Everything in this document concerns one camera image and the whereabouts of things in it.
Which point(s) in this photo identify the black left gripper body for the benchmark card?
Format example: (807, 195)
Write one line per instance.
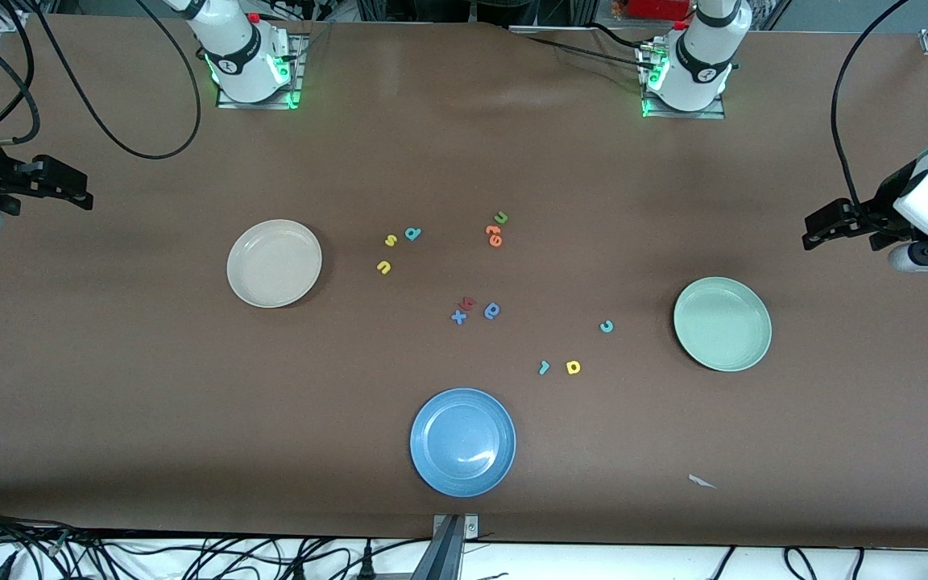
(883, 203)

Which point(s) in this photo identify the yellow foam letter a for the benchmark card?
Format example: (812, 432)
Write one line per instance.
(573, 368)

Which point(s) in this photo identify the yellow foam letter u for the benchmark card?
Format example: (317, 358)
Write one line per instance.
(384, 268)

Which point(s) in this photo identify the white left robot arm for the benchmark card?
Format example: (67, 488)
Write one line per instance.
(693, 56)

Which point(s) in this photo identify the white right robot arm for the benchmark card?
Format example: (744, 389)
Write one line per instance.
(238, 48)

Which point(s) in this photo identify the pale green plate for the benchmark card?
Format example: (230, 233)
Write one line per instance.
(722, 324)

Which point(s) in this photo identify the beige brown plate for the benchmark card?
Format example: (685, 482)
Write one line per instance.
(274, 263)

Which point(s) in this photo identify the red box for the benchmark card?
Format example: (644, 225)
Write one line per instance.
(657, 8)

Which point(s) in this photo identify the white paper scrap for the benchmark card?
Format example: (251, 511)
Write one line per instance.
(701, 481)

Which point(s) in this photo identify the teal foam letter p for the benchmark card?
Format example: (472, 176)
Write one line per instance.
(412, 234)

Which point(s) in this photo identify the blue foam letter a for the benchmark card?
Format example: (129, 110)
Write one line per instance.
(492, 311)

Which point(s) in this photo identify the blue foam letter x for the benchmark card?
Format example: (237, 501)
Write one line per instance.
(458, 316)

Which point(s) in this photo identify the blue plate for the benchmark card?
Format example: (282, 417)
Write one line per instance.
(462, 442)

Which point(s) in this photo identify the small metal bracket plate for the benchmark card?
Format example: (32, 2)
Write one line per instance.
(470, 528)

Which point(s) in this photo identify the grey aluminium post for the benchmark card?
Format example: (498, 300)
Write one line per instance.
(444, 556)

